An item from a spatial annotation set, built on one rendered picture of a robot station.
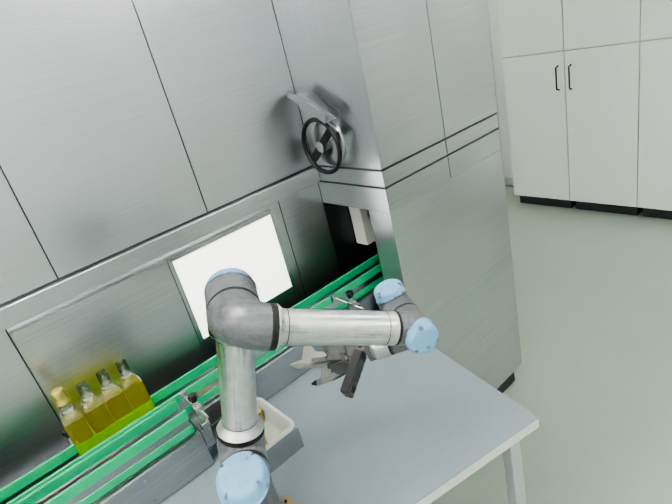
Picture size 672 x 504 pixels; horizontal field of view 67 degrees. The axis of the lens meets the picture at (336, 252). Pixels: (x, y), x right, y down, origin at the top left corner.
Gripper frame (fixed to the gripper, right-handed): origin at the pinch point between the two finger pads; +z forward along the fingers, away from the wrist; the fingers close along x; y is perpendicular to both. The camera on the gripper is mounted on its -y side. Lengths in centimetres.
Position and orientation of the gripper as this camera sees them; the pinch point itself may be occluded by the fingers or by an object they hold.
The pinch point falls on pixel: (301, 378)
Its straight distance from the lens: 135.6
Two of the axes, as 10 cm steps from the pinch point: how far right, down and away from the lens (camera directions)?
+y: -1.9, -7.8, 6.0
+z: -9.3, 3.5, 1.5
